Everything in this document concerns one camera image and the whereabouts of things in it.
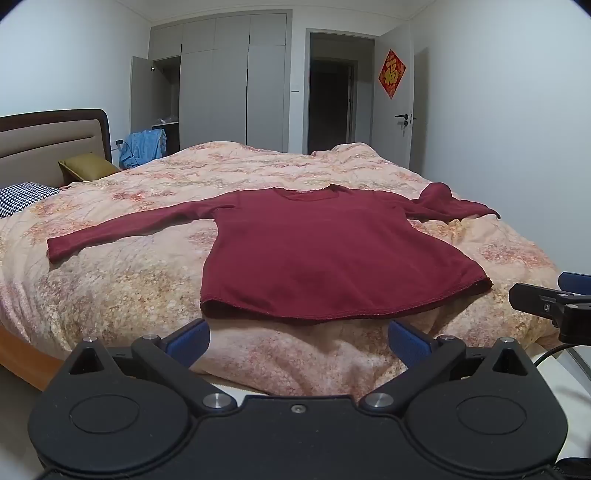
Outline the grey built-in wardrobe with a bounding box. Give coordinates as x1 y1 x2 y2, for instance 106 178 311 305
130 13 293 156

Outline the black cable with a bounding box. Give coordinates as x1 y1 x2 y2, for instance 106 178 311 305
532 343 583 366

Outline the red diamond door decoration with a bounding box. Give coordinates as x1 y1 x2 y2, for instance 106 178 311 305
378 49 407 99

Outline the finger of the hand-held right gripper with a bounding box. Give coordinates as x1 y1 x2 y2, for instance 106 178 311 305
558 272 591 295
509 282 591 345

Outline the white door frame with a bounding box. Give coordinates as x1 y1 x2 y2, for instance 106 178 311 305
305 27 376 158

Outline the white room door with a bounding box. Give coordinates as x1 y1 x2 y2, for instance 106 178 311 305
370 23 417 169

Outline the open wardrobe door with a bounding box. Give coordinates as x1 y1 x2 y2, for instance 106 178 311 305
130 55 156 136

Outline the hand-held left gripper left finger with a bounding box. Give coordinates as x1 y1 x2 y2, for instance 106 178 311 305
68 318 238 414

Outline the wooden bed frame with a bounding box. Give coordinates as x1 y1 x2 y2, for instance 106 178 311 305
0 324 66 393

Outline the blue cloth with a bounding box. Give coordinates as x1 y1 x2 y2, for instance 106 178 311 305
119 129 167 169

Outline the beige padded headboard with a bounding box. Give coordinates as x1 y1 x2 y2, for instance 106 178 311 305
0 109 114 190

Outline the olive green pillow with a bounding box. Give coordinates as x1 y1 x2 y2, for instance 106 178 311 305
58 153 122 185

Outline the dark red long-sleeved sweater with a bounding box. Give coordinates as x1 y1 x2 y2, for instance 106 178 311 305
47 184 502 324

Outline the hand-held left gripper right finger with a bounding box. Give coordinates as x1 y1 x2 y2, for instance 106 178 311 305
359 320 531 415

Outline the pink floral blanket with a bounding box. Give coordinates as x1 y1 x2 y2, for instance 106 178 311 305
0 141 562 398

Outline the houndstooth pillow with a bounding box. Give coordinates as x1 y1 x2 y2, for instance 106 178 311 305
0 182 61 219

